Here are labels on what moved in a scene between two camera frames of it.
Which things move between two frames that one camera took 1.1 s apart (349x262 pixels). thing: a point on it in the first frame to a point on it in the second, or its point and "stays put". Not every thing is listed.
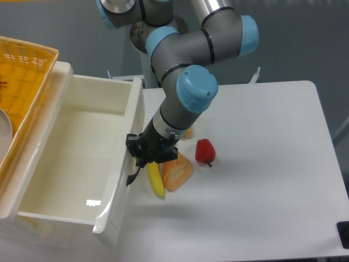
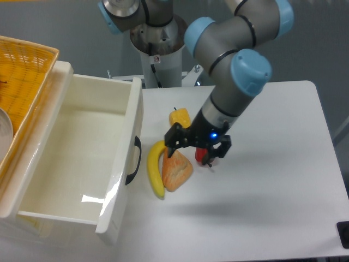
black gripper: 151,142 to 201,133
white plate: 6,132 stays put
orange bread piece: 176,172 stays put
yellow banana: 156,178 stays put
